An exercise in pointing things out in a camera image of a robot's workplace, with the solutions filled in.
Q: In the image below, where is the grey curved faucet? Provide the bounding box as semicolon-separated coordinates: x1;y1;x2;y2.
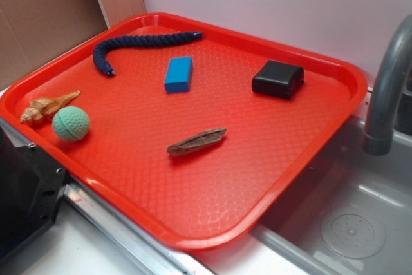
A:
362;15;411;156

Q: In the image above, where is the red plastic tray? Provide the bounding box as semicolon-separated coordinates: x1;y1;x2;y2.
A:
1;13;367;251

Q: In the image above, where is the blue rectangular block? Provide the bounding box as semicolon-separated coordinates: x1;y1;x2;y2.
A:
164;57;193;93

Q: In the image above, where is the brown driftwood piece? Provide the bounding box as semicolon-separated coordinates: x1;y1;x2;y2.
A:
166;127;227;157

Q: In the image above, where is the black leather pouch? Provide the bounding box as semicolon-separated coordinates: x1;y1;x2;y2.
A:
252;60;304;100

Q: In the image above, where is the tan spiral seashell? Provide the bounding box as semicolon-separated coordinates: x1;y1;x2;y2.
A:
19;90;81;126

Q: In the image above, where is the grey plastic sink basin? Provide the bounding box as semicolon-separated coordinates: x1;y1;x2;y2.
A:
252;117;411;274

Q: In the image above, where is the dark blue twisted rope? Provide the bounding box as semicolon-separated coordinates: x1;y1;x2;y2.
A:
92;31;203;78

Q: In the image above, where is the green dimpled ball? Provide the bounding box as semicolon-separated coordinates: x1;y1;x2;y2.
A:
52;106;90;142

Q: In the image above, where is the silver metal rail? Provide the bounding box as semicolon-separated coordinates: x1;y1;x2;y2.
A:
0;117;197;275

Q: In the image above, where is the brown cardboard panel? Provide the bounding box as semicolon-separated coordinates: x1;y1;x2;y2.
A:
1;0;146;89

